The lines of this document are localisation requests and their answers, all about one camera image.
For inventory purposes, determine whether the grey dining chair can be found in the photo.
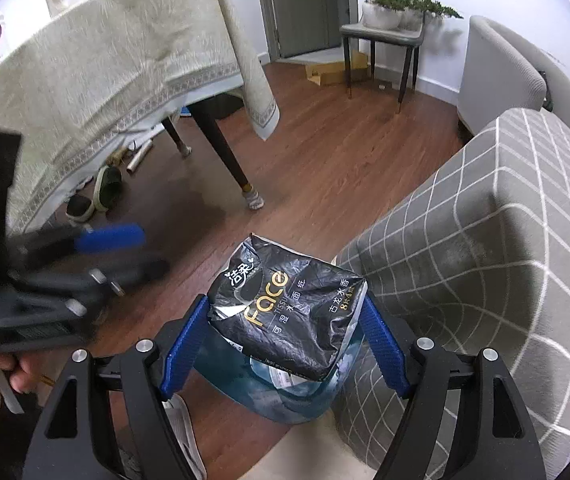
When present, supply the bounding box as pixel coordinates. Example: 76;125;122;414
340;0;426;113

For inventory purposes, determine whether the dark slipper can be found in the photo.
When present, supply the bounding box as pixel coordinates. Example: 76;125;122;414
65;195;96;223

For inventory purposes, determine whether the flat cardboard box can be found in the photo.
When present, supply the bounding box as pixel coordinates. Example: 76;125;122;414
305;50;371;87

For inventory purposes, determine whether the potted plant in white pot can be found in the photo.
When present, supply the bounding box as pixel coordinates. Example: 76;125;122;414
362;0;406;31

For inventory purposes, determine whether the person's left hand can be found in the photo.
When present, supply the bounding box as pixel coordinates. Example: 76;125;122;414
0;342;61;403

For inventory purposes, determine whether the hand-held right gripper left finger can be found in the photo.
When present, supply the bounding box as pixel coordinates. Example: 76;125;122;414
22;294;211;480

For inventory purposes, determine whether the grey armchair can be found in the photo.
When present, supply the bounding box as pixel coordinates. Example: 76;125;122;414
456;15;570;148

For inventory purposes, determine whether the cream rug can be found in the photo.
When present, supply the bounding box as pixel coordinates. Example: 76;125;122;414
250;410;381;480

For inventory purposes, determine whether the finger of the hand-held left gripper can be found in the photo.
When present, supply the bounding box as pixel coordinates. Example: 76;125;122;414
10;224;147;262
8;255;171;302

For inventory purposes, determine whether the grey checked tablecloth table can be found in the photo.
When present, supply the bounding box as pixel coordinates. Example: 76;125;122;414
332;107;570;476

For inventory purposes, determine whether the beige patterned tablecloth table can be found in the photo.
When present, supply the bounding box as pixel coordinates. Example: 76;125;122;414
0;0;282;241

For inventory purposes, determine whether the dark teal trash bin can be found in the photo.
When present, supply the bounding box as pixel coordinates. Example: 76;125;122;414
192;257;368;426

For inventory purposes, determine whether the metallic tube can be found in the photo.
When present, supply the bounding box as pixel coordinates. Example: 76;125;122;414
125;141;155;173

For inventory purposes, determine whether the grey door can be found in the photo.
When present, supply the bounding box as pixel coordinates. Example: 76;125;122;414
254;0;361;61

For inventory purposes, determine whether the black tissue packet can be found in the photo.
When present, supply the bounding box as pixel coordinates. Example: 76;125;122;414
206;232;370;382

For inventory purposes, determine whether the trailing green potted plant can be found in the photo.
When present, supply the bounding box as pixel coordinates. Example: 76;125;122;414
400;0;464;31

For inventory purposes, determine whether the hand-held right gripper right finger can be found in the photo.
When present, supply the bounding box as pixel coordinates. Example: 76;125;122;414
360;294;548;480

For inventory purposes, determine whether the green white slipper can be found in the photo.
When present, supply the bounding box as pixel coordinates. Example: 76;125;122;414
92;165;123;213

